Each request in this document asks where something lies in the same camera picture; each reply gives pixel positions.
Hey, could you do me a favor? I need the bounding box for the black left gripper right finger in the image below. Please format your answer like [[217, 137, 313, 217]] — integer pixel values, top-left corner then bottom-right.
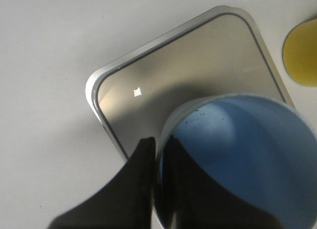
[[155, 136, 283, 229]]

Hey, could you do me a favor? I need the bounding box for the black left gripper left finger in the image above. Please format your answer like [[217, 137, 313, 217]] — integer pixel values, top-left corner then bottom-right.
[[49, 137, 156, 229]]

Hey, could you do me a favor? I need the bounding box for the light blue plastic cup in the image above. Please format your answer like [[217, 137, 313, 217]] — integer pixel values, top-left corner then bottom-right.
[[155, 94, 317, 229]]

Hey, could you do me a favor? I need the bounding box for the yellow squeeze bottle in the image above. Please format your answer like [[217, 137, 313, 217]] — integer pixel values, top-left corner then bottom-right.
[[282, 19, 317, 87]]

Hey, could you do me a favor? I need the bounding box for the silver electronic kitchen scale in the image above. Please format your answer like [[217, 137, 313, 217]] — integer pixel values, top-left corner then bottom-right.
[[85, 5, 292, 159]]

